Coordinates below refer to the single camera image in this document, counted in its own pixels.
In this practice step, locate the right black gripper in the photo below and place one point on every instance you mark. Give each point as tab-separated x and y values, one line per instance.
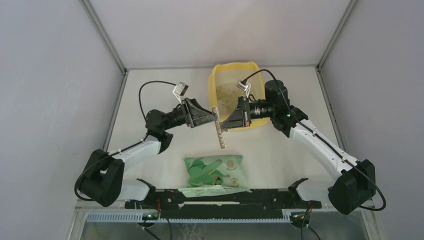
240	117

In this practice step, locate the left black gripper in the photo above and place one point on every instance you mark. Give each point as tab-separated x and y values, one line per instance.
193	115

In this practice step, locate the green cat litter bag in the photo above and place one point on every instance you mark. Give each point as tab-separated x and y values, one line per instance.
215	175

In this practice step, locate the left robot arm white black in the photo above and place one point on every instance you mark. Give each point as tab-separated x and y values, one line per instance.
102	180

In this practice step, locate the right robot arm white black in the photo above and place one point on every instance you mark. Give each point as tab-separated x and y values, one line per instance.
353	182

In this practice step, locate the scattered clean litter grains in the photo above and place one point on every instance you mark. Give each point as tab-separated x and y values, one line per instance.
227	97

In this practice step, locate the yellow plastic litter box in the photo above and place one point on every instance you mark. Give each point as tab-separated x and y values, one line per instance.
231	73

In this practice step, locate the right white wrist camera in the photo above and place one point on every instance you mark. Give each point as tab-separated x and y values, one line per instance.
245	86

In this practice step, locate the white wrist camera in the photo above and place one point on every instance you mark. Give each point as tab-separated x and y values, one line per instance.
179	91
245	86

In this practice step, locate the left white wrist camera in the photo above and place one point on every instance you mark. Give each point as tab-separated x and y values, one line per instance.
179	91

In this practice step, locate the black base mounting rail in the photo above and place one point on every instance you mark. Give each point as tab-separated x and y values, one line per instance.
261	204

